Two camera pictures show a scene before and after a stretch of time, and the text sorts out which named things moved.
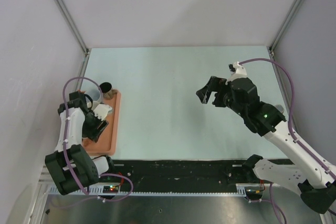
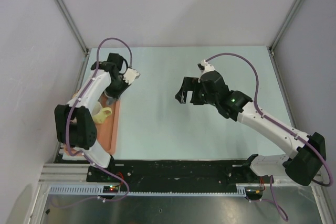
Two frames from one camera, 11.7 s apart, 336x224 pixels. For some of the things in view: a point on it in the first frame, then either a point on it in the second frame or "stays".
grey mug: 280,107 -> 111,100
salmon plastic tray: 107,144 stays
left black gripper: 93,133 -> 116,94
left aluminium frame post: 65,12 stays
